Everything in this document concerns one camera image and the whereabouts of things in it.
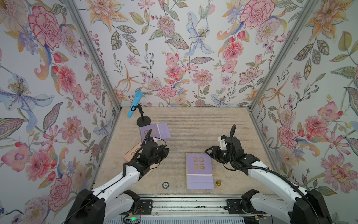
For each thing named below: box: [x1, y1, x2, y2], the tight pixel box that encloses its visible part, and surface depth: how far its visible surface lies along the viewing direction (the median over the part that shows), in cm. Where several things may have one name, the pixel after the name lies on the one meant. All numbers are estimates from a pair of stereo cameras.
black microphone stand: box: [130, 103, 152, 127], surface depth 112 cm
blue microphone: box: [127, 90, 144, 119], surface depth 95 cm
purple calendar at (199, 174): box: [185, 153, 214, 190], surface depth 85 cm
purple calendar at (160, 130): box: [139, 122, 172, 142], surface depth 109 cm
